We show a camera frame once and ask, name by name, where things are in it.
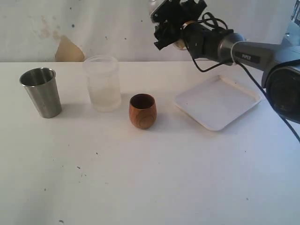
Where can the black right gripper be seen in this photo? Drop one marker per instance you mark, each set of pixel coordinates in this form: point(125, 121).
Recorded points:
point(168, 32)

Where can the reddish-brown apple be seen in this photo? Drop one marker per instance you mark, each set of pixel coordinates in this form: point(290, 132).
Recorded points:
point(180, 45)

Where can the brown wooden cup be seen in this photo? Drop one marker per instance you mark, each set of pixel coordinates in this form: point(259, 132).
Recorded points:
point(142, 111)

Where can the stainless steel cup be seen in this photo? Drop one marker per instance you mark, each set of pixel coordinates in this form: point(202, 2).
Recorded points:
point(40, 84)

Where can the clear plastic shaker cup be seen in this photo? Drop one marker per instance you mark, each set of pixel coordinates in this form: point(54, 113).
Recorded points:
point(168, 17)

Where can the clear plastic shaker lid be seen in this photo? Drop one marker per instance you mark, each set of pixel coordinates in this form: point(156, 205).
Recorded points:
point(153, 5)

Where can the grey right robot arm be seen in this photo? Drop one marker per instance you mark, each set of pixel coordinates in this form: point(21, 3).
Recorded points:
point(206, 36)

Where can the white square tray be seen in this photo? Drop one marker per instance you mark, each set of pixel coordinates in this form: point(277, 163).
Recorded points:
point(217, 101)

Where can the translucent plastic container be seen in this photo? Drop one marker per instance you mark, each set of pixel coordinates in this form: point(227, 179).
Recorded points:
point(102, 76)

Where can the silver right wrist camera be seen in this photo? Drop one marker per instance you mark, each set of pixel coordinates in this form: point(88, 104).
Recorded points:
point(166, 10)

